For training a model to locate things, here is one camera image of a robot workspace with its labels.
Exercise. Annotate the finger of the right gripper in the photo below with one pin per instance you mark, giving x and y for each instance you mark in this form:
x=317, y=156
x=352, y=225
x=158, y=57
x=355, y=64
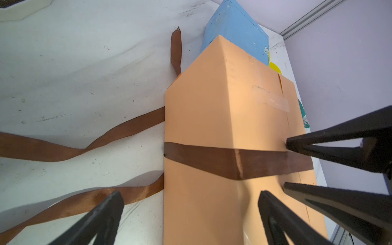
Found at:
x=364, y=142
x=367, y=216

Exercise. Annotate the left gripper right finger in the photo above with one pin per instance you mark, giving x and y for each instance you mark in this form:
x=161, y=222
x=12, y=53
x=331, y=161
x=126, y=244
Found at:
x=281, y=223

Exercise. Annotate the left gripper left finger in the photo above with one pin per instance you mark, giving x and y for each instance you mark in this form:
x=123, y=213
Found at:
x=100, y=225

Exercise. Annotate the brown ribbon bow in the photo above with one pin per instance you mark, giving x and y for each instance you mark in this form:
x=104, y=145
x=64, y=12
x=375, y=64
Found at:
x=68, y=144

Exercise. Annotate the yellow ribbon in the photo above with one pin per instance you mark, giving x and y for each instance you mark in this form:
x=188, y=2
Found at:
x=273, y=66

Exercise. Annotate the tan gift box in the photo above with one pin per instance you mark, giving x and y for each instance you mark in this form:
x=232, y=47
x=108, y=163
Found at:
x=227, y=119

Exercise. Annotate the light blue gift box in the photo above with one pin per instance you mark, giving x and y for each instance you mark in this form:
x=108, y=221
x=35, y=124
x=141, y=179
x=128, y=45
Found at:
x=231, y=21

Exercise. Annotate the potted green plant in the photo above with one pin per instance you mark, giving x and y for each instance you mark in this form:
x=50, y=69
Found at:
x=17, y=10

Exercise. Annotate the aluminium frame rail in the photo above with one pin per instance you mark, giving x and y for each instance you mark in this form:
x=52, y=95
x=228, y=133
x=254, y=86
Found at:
x=310, y=17

